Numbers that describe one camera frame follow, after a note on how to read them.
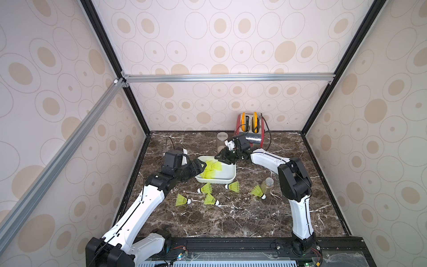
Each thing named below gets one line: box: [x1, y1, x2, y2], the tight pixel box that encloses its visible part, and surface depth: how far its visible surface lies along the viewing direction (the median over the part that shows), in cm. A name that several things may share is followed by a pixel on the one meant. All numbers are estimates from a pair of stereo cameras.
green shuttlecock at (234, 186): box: [224, 181, 240, 194], surface depth 91 cm
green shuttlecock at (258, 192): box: [250, 185, 267, 200], surface depth 89 cm
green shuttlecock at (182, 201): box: [175, 193, 192, 207], surface depth 87 cm
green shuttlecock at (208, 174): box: [201, 170, 216, 180], surface depth 96 cm
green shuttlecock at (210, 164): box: [204, 160, 216, 170], surface depth 101 cm
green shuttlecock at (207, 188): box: [196, 182, 213, 195], surface depth 91 cm
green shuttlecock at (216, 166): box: [210, 161, 222, 173], surface depth 100 cm
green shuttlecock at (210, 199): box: [203, 193, 221, 206], surface depth 87 cm
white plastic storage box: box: [195, 155, 237, 185], surface depth 94 cm
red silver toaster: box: [234, 111, 266, 148], surface depth 98 cm
